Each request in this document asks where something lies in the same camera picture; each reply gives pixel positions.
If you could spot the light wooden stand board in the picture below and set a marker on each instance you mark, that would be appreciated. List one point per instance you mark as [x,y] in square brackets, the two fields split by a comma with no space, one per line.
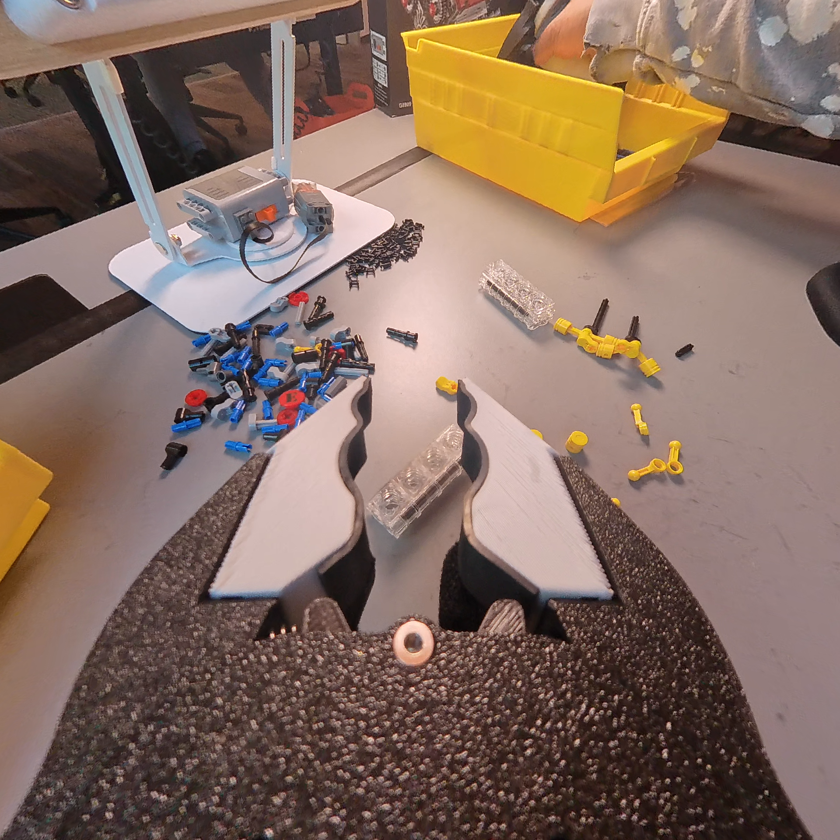
[197,59]

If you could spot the pile of mixed building parts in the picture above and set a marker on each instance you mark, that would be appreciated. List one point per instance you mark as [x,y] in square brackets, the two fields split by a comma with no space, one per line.
[275,367]

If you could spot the heap of blue black pins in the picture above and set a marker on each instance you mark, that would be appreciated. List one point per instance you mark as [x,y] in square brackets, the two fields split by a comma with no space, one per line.
[630,155]

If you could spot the grey desk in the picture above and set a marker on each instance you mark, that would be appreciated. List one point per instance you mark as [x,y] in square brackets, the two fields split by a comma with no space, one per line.
[722,262]
[79,243]

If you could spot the white cylinder bar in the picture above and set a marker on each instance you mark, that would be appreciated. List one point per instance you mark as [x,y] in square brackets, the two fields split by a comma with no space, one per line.
[98,23]

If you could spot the pile of black clip pins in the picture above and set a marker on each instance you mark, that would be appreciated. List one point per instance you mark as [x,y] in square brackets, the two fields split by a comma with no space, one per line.
[387,253]

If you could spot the yellow connecting rod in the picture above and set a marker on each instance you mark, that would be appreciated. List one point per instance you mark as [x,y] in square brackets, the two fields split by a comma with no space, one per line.
[643,471]
[640,418]
[674,453]

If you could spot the grey battery box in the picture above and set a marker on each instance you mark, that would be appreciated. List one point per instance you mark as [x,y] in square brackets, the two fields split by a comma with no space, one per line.
[223,200]

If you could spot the yellow piston crank assembly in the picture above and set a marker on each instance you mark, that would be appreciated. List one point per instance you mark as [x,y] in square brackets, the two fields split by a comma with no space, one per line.
[584,338]
[648,366]

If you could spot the long black pin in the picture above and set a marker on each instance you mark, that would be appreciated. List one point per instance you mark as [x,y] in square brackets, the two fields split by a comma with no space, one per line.
[401,334]

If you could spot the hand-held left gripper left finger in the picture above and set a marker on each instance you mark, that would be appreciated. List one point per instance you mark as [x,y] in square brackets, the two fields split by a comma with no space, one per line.
[289,518]

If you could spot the transparent cylinder block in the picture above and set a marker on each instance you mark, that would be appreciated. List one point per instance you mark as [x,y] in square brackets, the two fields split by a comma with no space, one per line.
[518,295]
[413,485]

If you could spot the red and black object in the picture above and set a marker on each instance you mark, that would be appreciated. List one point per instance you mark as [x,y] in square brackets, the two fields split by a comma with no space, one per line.
[354,98]

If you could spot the white metal stand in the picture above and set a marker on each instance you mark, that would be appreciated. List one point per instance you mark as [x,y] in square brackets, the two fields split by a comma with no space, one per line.
[348,223]

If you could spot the black toy engine box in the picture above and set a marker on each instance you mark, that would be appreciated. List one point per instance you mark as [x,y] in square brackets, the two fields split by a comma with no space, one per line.
[394,72]

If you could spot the person's right forearm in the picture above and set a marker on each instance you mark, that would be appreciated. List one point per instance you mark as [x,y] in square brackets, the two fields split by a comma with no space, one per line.
[722,52]

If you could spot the black angled connector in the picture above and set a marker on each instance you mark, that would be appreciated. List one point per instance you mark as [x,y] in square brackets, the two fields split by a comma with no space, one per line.
[174,455]

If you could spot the yellow crank connector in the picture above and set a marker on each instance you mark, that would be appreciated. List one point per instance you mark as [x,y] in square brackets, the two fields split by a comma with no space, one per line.
[446,385]

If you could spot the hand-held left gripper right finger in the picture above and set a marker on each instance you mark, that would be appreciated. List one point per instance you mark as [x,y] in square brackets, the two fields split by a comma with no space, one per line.
[538,518]

